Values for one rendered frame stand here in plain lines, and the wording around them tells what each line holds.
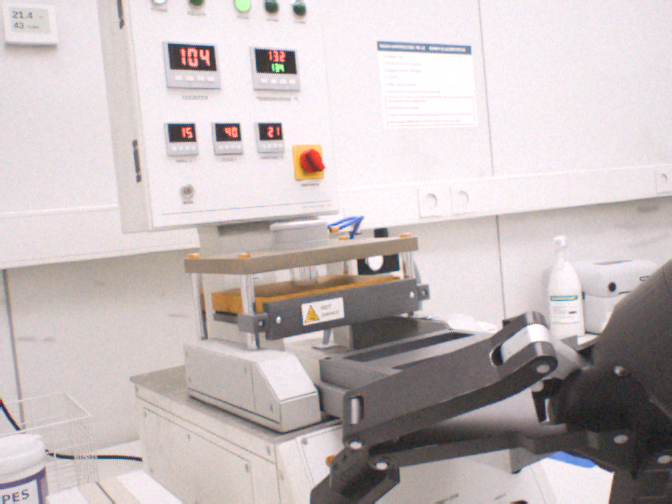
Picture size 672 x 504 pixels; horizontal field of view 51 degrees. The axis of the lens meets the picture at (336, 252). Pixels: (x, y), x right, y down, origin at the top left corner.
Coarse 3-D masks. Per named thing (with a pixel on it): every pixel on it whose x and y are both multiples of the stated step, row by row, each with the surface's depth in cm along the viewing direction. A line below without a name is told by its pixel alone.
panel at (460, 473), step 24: (312, 432) 74; (336, 432) 75; (312, 456) 73; (312, 480) 72; (408, 480) 77; (432, 480) 78; (456, 480) 80; (480, 480) 81; (504, 480) 83; (528, 480) 85
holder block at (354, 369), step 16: (416, 336) 85; (432, 336) 84; (448, 336) 85; (464, 336) 84; (480, 336) 81; (352, 352) 79; (368, 352) 78; (384, 352) 80; (400, 352) 81; (416, 352) 75; (432, 352) 74; (448, 352) 74; (320, 368) 77; (336, 368) 74; (352, 368) 72; (368, 368) 70; (384, 368) 69; (400, 368) 70; (336, 384) 74; (352, 384) 72
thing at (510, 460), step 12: (564, 336) 69; (576, 336) 69; (324, 384) 75; (324, 396) 75; (336, 396) 73; (324, 408) 75; (336, 408) 73; (468, 456) 57; (480, 456) 56; (492, 456) 55; (504, 456) 54; (516, 456) 54; (528, 456) 55; (540, 456) 56; (504, 468) 54; (516, 468) 54
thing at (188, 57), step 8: (176, 48) 100; (184, 48) 100; (192, 48) 101; (200, 48) 102; (208, 48) 102; (176, 56) 100; (184, 56) 100; (192, 56) 101; (200, 56) 102; (208, 56) 102; (176, 64) 99; (184, 64) 100; (192, 64) 101; (200, 64) 102; (208, 64) 102
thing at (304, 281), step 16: (304, 272) 95; (240, 288) 100; (256, 288) 97; (272, 288) 95; (288, 288) 93; (304, 288) 91; (320, 288) 89; (336, 288) 90; (224, 304) 95; (240, 304) 91; (256, 304) 87; (224, 320) 95
